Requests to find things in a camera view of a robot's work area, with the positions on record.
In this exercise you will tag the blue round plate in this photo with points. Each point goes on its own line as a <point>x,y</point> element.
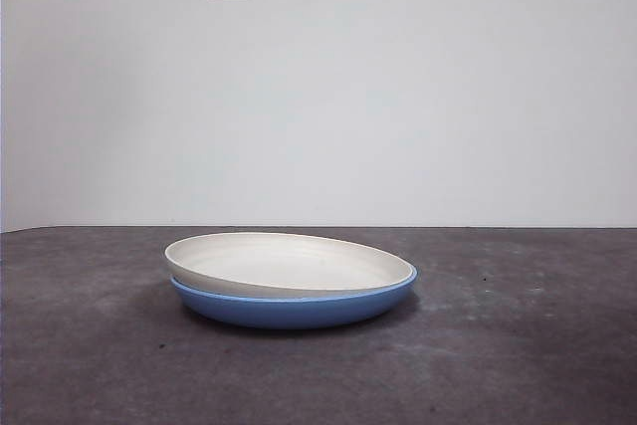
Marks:
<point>293,313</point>

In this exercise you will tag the white round plate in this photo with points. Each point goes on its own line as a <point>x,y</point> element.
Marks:
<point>288,263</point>

